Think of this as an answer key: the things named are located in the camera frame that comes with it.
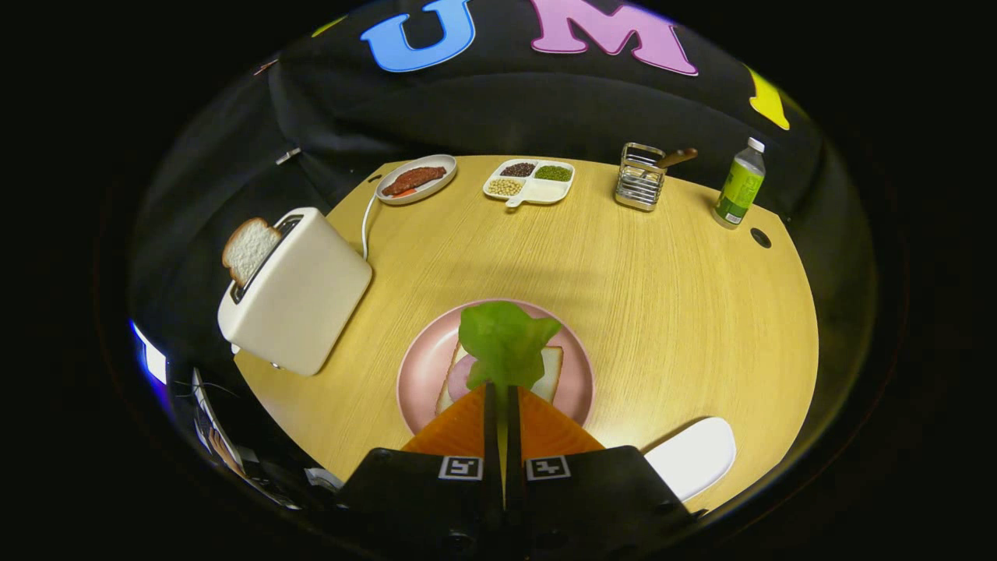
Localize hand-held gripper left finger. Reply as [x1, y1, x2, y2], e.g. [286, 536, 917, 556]
[331, 382, 506, 556]

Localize toasted bread slice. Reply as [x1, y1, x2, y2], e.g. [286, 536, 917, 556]
[222, 217, 283, 288]

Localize brown meat slice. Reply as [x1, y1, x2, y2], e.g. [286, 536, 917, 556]
[381, 166, 449, 198]

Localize pink plate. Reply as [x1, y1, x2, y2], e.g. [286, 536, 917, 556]
[396, 299, 596, 437]

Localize white toaster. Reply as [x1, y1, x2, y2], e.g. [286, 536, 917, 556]
[217, 206, 374, 377]

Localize bright white screen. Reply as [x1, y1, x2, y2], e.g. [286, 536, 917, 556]
[131, 319, 168, 386]

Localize white plate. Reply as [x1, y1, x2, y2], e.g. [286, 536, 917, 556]
[643, 417, 738, 503]

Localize green label plastic bottle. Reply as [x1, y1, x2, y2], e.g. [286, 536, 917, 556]
[712, 137, 767, 230]

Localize white toaster cable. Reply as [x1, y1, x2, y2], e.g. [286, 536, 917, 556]
[361, 191, 382, 262]

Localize white divided dish with beans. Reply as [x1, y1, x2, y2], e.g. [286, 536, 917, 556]
[482, 159, 576, 210]

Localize metal wire holder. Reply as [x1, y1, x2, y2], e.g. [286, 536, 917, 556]
[614, 143, 668, 213]

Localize small grey round plate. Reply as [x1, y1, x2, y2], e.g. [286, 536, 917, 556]
[375, 153, 459, 206]

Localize white bread slice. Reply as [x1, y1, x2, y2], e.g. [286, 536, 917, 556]
[435, 339, 565, 415]

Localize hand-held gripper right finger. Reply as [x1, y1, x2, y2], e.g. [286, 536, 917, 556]
[506, 383, 706, 556]

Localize black backdrop cloth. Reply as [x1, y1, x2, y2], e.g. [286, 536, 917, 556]
[129, 0, 873, 375]

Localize pink ham slice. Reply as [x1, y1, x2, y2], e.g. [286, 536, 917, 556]
[446, 355, 488, 402]

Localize green lettuce leaf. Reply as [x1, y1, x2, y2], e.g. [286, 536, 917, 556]
[458, 301, 563, 390]

